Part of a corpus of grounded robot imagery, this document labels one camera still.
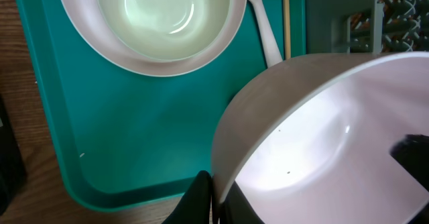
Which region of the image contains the small bowl with nuts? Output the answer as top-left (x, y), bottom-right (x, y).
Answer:
top-left (211, 52), bottom-right (428, 223)

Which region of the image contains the white plastic fork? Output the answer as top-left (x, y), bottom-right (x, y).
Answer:
top-left (248, 0), bottom-right (283, 68)

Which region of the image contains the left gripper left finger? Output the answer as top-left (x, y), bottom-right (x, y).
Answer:
top-left (163, 170), bottom-right (212, 224)

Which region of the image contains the wooden chopstick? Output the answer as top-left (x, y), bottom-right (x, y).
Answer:
top-left (283, 0), bottom-right (292, 60)

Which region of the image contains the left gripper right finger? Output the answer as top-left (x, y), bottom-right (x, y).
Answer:
top-left (390, 134), bottom-right (428, 190)

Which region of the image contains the black plastic tray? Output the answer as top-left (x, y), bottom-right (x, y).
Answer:
top-left (1, 99), bottom-right (27, 215)

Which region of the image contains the teal plastic tray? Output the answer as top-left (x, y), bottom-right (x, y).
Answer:
top-left (11, 0), bottom-right (306, 213)

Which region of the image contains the grey dish rack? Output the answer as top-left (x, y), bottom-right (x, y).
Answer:
top-left (306, 0), bottom-right (428, 54)

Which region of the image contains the large white plate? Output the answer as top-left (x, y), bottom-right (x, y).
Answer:
top-left (61, 0), bottom-right (246, 77)

